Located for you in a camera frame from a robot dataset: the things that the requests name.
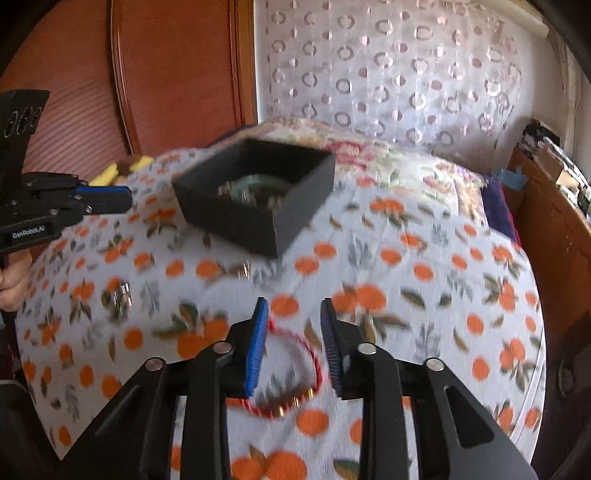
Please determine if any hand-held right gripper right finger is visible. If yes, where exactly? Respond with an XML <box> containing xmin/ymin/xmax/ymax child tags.
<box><xmin>321</xmin><ymin>298</ymin><xmax>539</xmax><ymax>480</ymax></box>

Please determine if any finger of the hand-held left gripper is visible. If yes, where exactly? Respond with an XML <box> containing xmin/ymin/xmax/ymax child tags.
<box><xmin>28</xmin><ymin>174</ymin><xmax>131</xmax><ymax>197</ymax></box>
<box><xmin>51</xmin><ymin>187</ymin><xmax>134</xmax><ymax>217</ymax></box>

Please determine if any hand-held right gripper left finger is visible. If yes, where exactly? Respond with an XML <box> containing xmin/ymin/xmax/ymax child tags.
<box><xmin>58</xmin><ymin>298</ymin><xmax>271</xmax><ymax>480</ymax></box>

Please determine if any red string bracelet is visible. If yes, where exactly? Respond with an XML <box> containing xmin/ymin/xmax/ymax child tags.
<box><xmin>242</xmin><ymin>316</ymin><xmax>324</xmax><ymax>420</ymax></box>

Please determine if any silver cuff bangle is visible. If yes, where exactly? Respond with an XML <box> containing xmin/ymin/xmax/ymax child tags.
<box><xmin>104</xmin><ymin>279</ymin><xmax>134</xmax><ymax>319</ymax></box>

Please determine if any black square box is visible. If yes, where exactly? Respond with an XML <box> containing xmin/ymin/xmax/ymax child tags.
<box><xmin>171</xmin><ymin>137</ymin><xmax>337</xmax><ymax>259</ymax></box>

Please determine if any white pearl necklace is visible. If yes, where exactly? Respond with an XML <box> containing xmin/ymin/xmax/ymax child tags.
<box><xmin>216</xmin><ymin>181</ymin><xmax>289</xmax><ymax>209</ymax></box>

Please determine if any person's left hand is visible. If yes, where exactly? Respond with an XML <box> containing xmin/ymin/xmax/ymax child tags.
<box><xmin>0</xmin><ymin>247</ymin><xmax>34</xmax><ymax>312</ymax></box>

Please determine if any yellow plush toy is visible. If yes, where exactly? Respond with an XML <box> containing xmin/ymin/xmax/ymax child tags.
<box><xmin>90</xmin><ymin>154</ymin><xmax>154</xmax><ymax>188</ymax></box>

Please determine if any orange fruit print cloth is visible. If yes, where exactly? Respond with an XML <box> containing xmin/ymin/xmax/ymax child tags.
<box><xmin>16</xmin><ymin>148</ymin><xmax>548</xmax><ymax>480</ymax></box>

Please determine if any brown wooden wardrobe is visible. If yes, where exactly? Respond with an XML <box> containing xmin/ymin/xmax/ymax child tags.
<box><xmin>0</xmin><ymin>0</ymin><xmax>259</xmax><ymax>185</ymax></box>

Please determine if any floral blanket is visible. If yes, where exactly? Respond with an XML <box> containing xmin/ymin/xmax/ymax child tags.
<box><xmin>210</xmin><ymin>117</ymin><xmax>490</xmax><ymax>195</ymax></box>

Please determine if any red blanket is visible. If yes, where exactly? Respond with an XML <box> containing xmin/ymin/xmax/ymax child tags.
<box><xmin>505</xmin><ymin>203</ymin><xmax>523</xmax><ymax>250</ymax></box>

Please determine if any blue cloth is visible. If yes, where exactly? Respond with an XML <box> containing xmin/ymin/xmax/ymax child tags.
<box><xmin>492</xmin><ymin>166</ymin><xmax>527</xmax><ymax>190</ymax></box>

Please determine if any wooden cabinet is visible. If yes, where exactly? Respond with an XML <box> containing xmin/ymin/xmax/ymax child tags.
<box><xmin>505</xmin><ymin>148</ymin><xmax>591</xmax><ymax>324</ymax></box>

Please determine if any circle patterned sheer curtain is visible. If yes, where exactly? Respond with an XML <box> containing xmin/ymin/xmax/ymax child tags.
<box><xmin>254</xmin><ymin>0</ymin><xmax>525</xmax><ymax>160</ymax></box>

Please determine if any cardboard box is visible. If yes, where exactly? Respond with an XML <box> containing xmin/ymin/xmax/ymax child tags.
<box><xmin>538</xmin><ymin>148</ymin><xmax>583</xmax><ymax>190</ymax></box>

